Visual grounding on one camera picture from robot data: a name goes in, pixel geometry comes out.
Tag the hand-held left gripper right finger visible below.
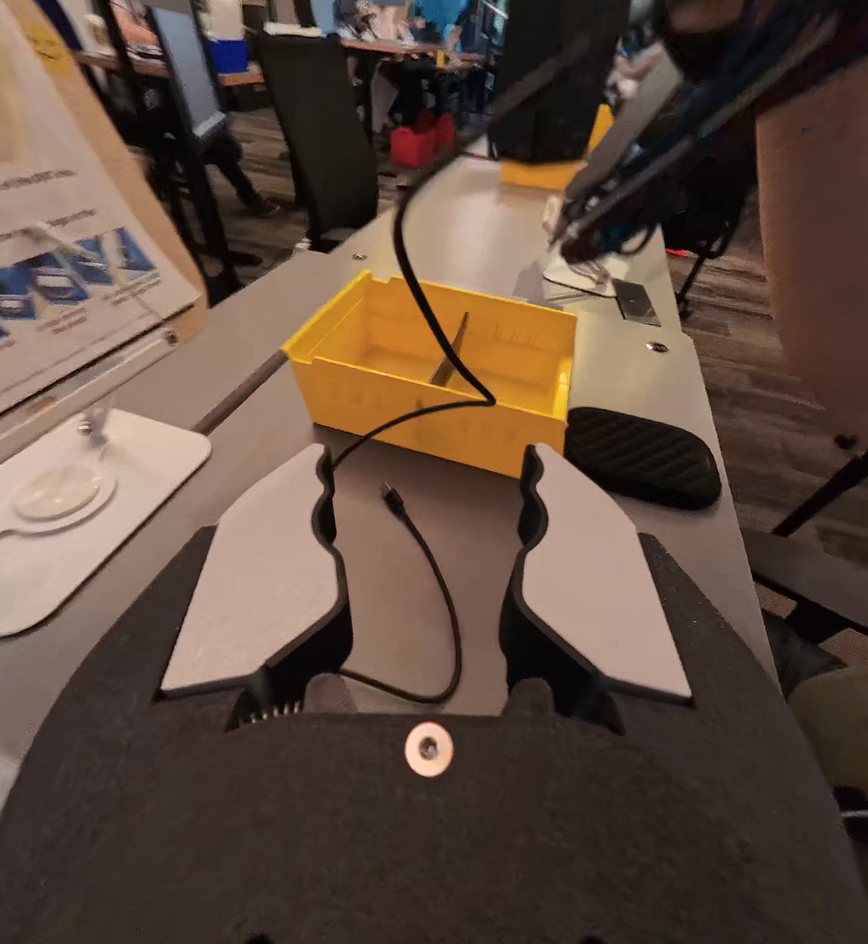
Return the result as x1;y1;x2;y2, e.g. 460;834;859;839
501;443;694;703

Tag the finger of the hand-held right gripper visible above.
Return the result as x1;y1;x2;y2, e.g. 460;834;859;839
542;59;700;266

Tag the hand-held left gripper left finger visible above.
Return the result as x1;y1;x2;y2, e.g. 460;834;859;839
160;443;354;699

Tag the blue braided usb cable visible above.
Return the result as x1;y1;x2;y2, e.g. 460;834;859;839
648;0;868;134

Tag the yellow plastic bin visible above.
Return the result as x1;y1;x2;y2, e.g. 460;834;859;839
498;104;615;193
284;270;579;480

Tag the black 7-port USB hub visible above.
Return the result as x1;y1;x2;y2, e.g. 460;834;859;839
313;30;597;706

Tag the person's right forearm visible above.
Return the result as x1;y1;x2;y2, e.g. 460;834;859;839
756;45;868;436

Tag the grey square plate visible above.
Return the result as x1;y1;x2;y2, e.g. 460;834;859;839
614;281;662;327

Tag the white stand base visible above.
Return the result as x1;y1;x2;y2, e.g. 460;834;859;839
0;409;213;640

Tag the black office chair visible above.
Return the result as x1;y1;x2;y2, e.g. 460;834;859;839
253;30;382;255

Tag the instruction poster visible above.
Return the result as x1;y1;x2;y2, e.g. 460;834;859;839
0;0;202;438

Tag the blue storage box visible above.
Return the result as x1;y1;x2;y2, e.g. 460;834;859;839
206;36;252;75

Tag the black monitor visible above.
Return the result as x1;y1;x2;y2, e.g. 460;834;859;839
147;0;240;151

